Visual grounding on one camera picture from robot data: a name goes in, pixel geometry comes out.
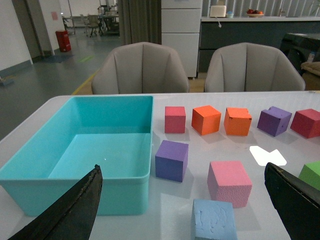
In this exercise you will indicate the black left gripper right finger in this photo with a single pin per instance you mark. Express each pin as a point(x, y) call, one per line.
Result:
point(297, 203)

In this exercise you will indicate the pink foam block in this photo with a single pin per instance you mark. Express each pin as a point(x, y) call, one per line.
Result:
point(228, 181)

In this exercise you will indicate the crimson foam block left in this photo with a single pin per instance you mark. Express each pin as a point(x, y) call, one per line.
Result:
point(175, 120)

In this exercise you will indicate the white toaster appliance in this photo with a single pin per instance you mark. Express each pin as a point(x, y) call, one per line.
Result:
point(218, 11)

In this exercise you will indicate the green foam block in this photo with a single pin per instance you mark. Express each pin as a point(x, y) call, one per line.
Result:
point(310, 174)

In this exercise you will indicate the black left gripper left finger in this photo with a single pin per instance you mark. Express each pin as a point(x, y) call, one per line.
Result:
point(72, 216)

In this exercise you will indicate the beige chair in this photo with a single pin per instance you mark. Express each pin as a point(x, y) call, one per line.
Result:
point(141, 68)
point(250, 67)

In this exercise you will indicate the turquoise plastic bin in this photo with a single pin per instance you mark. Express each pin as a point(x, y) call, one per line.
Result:
point(114, 132)

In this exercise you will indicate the white drawer cabinet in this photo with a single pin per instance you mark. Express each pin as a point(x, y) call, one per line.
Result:
point(180, 30)

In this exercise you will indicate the grey curtain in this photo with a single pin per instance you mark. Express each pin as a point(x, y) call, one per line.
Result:
point(139, 21)

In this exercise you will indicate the orange foam block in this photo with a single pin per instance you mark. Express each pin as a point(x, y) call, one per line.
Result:
point(206, 120)
point(237, 121)

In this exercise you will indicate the beige chair left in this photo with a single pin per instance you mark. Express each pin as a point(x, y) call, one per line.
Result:
point(141, 68)

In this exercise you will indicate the red box on floor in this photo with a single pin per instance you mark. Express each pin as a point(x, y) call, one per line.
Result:
point(63, 40)

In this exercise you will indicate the fruit bowl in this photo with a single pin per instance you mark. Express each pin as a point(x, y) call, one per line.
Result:
point(254, 13)

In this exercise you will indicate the grey counter cabinet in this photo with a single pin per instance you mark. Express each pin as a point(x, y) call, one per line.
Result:
point(295, 36)

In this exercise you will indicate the small teal bowl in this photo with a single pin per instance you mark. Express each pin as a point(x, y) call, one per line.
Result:
point(229, 14)

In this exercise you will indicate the purple foam block far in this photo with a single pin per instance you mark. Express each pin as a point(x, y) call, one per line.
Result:
point(274, 121)

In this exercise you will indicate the light blue foam block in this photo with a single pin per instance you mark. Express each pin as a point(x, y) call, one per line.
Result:
point(212, 220)

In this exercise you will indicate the orange foam block left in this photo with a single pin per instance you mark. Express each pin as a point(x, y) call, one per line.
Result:
point(206, 120)

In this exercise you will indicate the red foam block right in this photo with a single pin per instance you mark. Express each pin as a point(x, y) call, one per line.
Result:
point(306, 123)

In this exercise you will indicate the purple foam block near bin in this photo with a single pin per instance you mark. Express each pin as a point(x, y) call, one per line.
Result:
point(171, 160)

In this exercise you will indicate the orange foam block right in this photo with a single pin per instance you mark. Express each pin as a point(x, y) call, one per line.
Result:
point(237, 121)

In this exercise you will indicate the beige chair right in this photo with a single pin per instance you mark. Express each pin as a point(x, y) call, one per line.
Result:
point(250, 67)

